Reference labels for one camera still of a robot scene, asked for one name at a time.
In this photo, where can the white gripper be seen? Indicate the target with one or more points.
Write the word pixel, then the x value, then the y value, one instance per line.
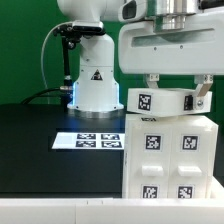
pixel 197 49

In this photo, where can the small white cabinet block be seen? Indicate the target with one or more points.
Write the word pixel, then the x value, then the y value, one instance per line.
pixel 166 102

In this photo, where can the white cabinet body box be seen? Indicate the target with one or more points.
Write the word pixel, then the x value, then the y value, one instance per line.
pixel 137 122

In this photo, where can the white cabinet door panel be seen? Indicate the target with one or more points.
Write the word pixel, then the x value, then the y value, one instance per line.
pixel 189 164

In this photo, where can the white cabinet top panel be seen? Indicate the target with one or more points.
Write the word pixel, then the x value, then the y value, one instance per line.
pixel 150 164

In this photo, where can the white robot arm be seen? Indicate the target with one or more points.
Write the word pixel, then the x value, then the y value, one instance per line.
pixel 96 90

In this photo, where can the white marker base sheet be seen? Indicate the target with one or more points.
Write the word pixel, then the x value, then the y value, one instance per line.
pixel 80 140

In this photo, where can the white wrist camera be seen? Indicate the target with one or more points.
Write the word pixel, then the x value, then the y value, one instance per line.
pixel 130 10

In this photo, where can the black camera on stand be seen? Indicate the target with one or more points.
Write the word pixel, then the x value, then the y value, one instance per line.
pixel 71 34

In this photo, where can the white L-shaped fence wall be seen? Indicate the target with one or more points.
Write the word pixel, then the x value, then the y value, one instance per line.
pixel 115 211

